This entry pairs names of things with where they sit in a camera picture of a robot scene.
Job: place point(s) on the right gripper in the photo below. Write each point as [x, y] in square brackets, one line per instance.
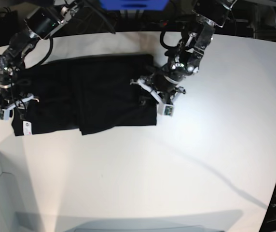
[9, 102]

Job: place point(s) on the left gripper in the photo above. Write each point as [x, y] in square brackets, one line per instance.
[159, 88]

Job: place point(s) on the black T-shirt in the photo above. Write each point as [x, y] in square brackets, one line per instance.
[92, 94]

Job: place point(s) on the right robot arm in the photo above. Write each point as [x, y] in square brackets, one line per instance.
[41, 24]

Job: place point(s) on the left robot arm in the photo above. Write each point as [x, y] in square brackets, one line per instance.
[183, 60]

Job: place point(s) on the blue box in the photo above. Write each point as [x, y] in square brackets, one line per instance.
[153, 5]

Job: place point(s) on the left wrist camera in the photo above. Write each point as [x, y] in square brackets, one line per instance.
[165, 109]

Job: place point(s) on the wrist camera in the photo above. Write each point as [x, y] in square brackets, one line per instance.
[4, 114]
[165, 109]

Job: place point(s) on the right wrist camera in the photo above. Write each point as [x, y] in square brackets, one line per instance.
[4, 114]

